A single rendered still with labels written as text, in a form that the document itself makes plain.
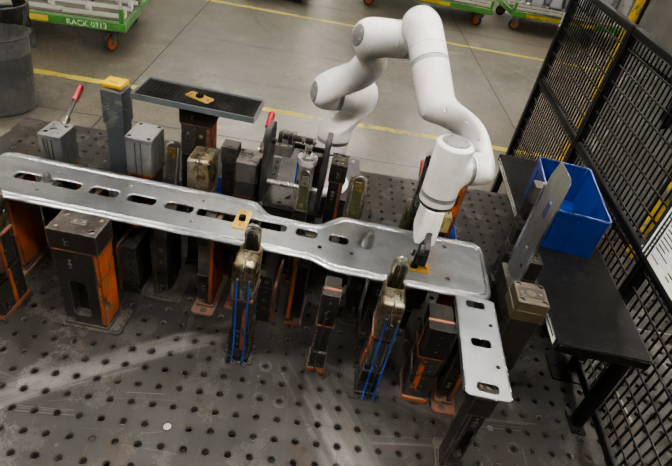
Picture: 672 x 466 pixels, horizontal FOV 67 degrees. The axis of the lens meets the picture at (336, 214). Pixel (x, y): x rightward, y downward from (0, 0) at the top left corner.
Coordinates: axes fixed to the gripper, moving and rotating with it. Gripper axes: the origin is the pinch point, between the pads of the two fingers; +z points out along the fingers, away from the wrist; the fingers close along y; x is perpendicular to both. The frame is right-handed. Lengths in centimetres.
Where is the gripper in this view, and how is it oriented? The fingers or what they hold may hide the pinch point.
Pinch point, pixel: (418, 250)
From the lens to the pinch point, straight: 131.4
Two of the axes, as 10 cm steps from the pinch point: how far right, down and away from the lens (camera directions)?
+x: 9.8, 2.0, 0.0
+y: -1.2, 5.8, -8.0
